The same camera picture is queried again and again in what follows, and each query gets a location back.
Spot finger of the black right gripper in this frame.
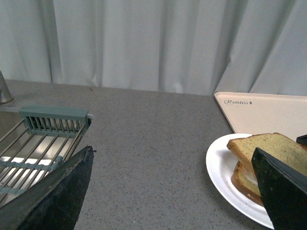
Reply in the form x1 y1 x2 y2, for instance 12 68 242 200
296 135 307 146

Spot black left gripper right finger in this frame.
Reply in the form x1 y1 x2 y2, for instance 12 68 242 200
251 148 307 230

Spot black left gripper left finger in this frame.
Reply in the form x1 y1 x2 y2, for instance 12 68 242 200
0 146 94 230

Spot bread slice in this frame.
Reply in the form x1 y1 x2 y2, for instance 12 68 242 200
231 161 263 206
227 133 307 175

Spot white round plate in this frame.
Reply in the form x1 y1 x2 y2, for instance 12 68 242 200
206 133 274 229

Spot fried egg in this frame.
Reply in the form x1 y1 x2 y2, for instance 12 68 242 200
241 165 258 186

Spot pink rabbit tray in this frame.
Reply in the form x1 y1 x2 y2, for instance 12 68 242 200
214 92 307 140

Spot green metal sink rack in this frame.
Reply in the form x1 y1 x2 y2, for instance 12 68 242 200
0 105 93 206

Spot metal faucet base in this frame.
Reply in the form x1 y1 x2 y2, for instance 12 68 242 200
0 71 14 105

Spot grey-white curtain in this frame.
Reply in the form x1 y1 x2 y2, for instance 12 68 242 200
0 0 307 96

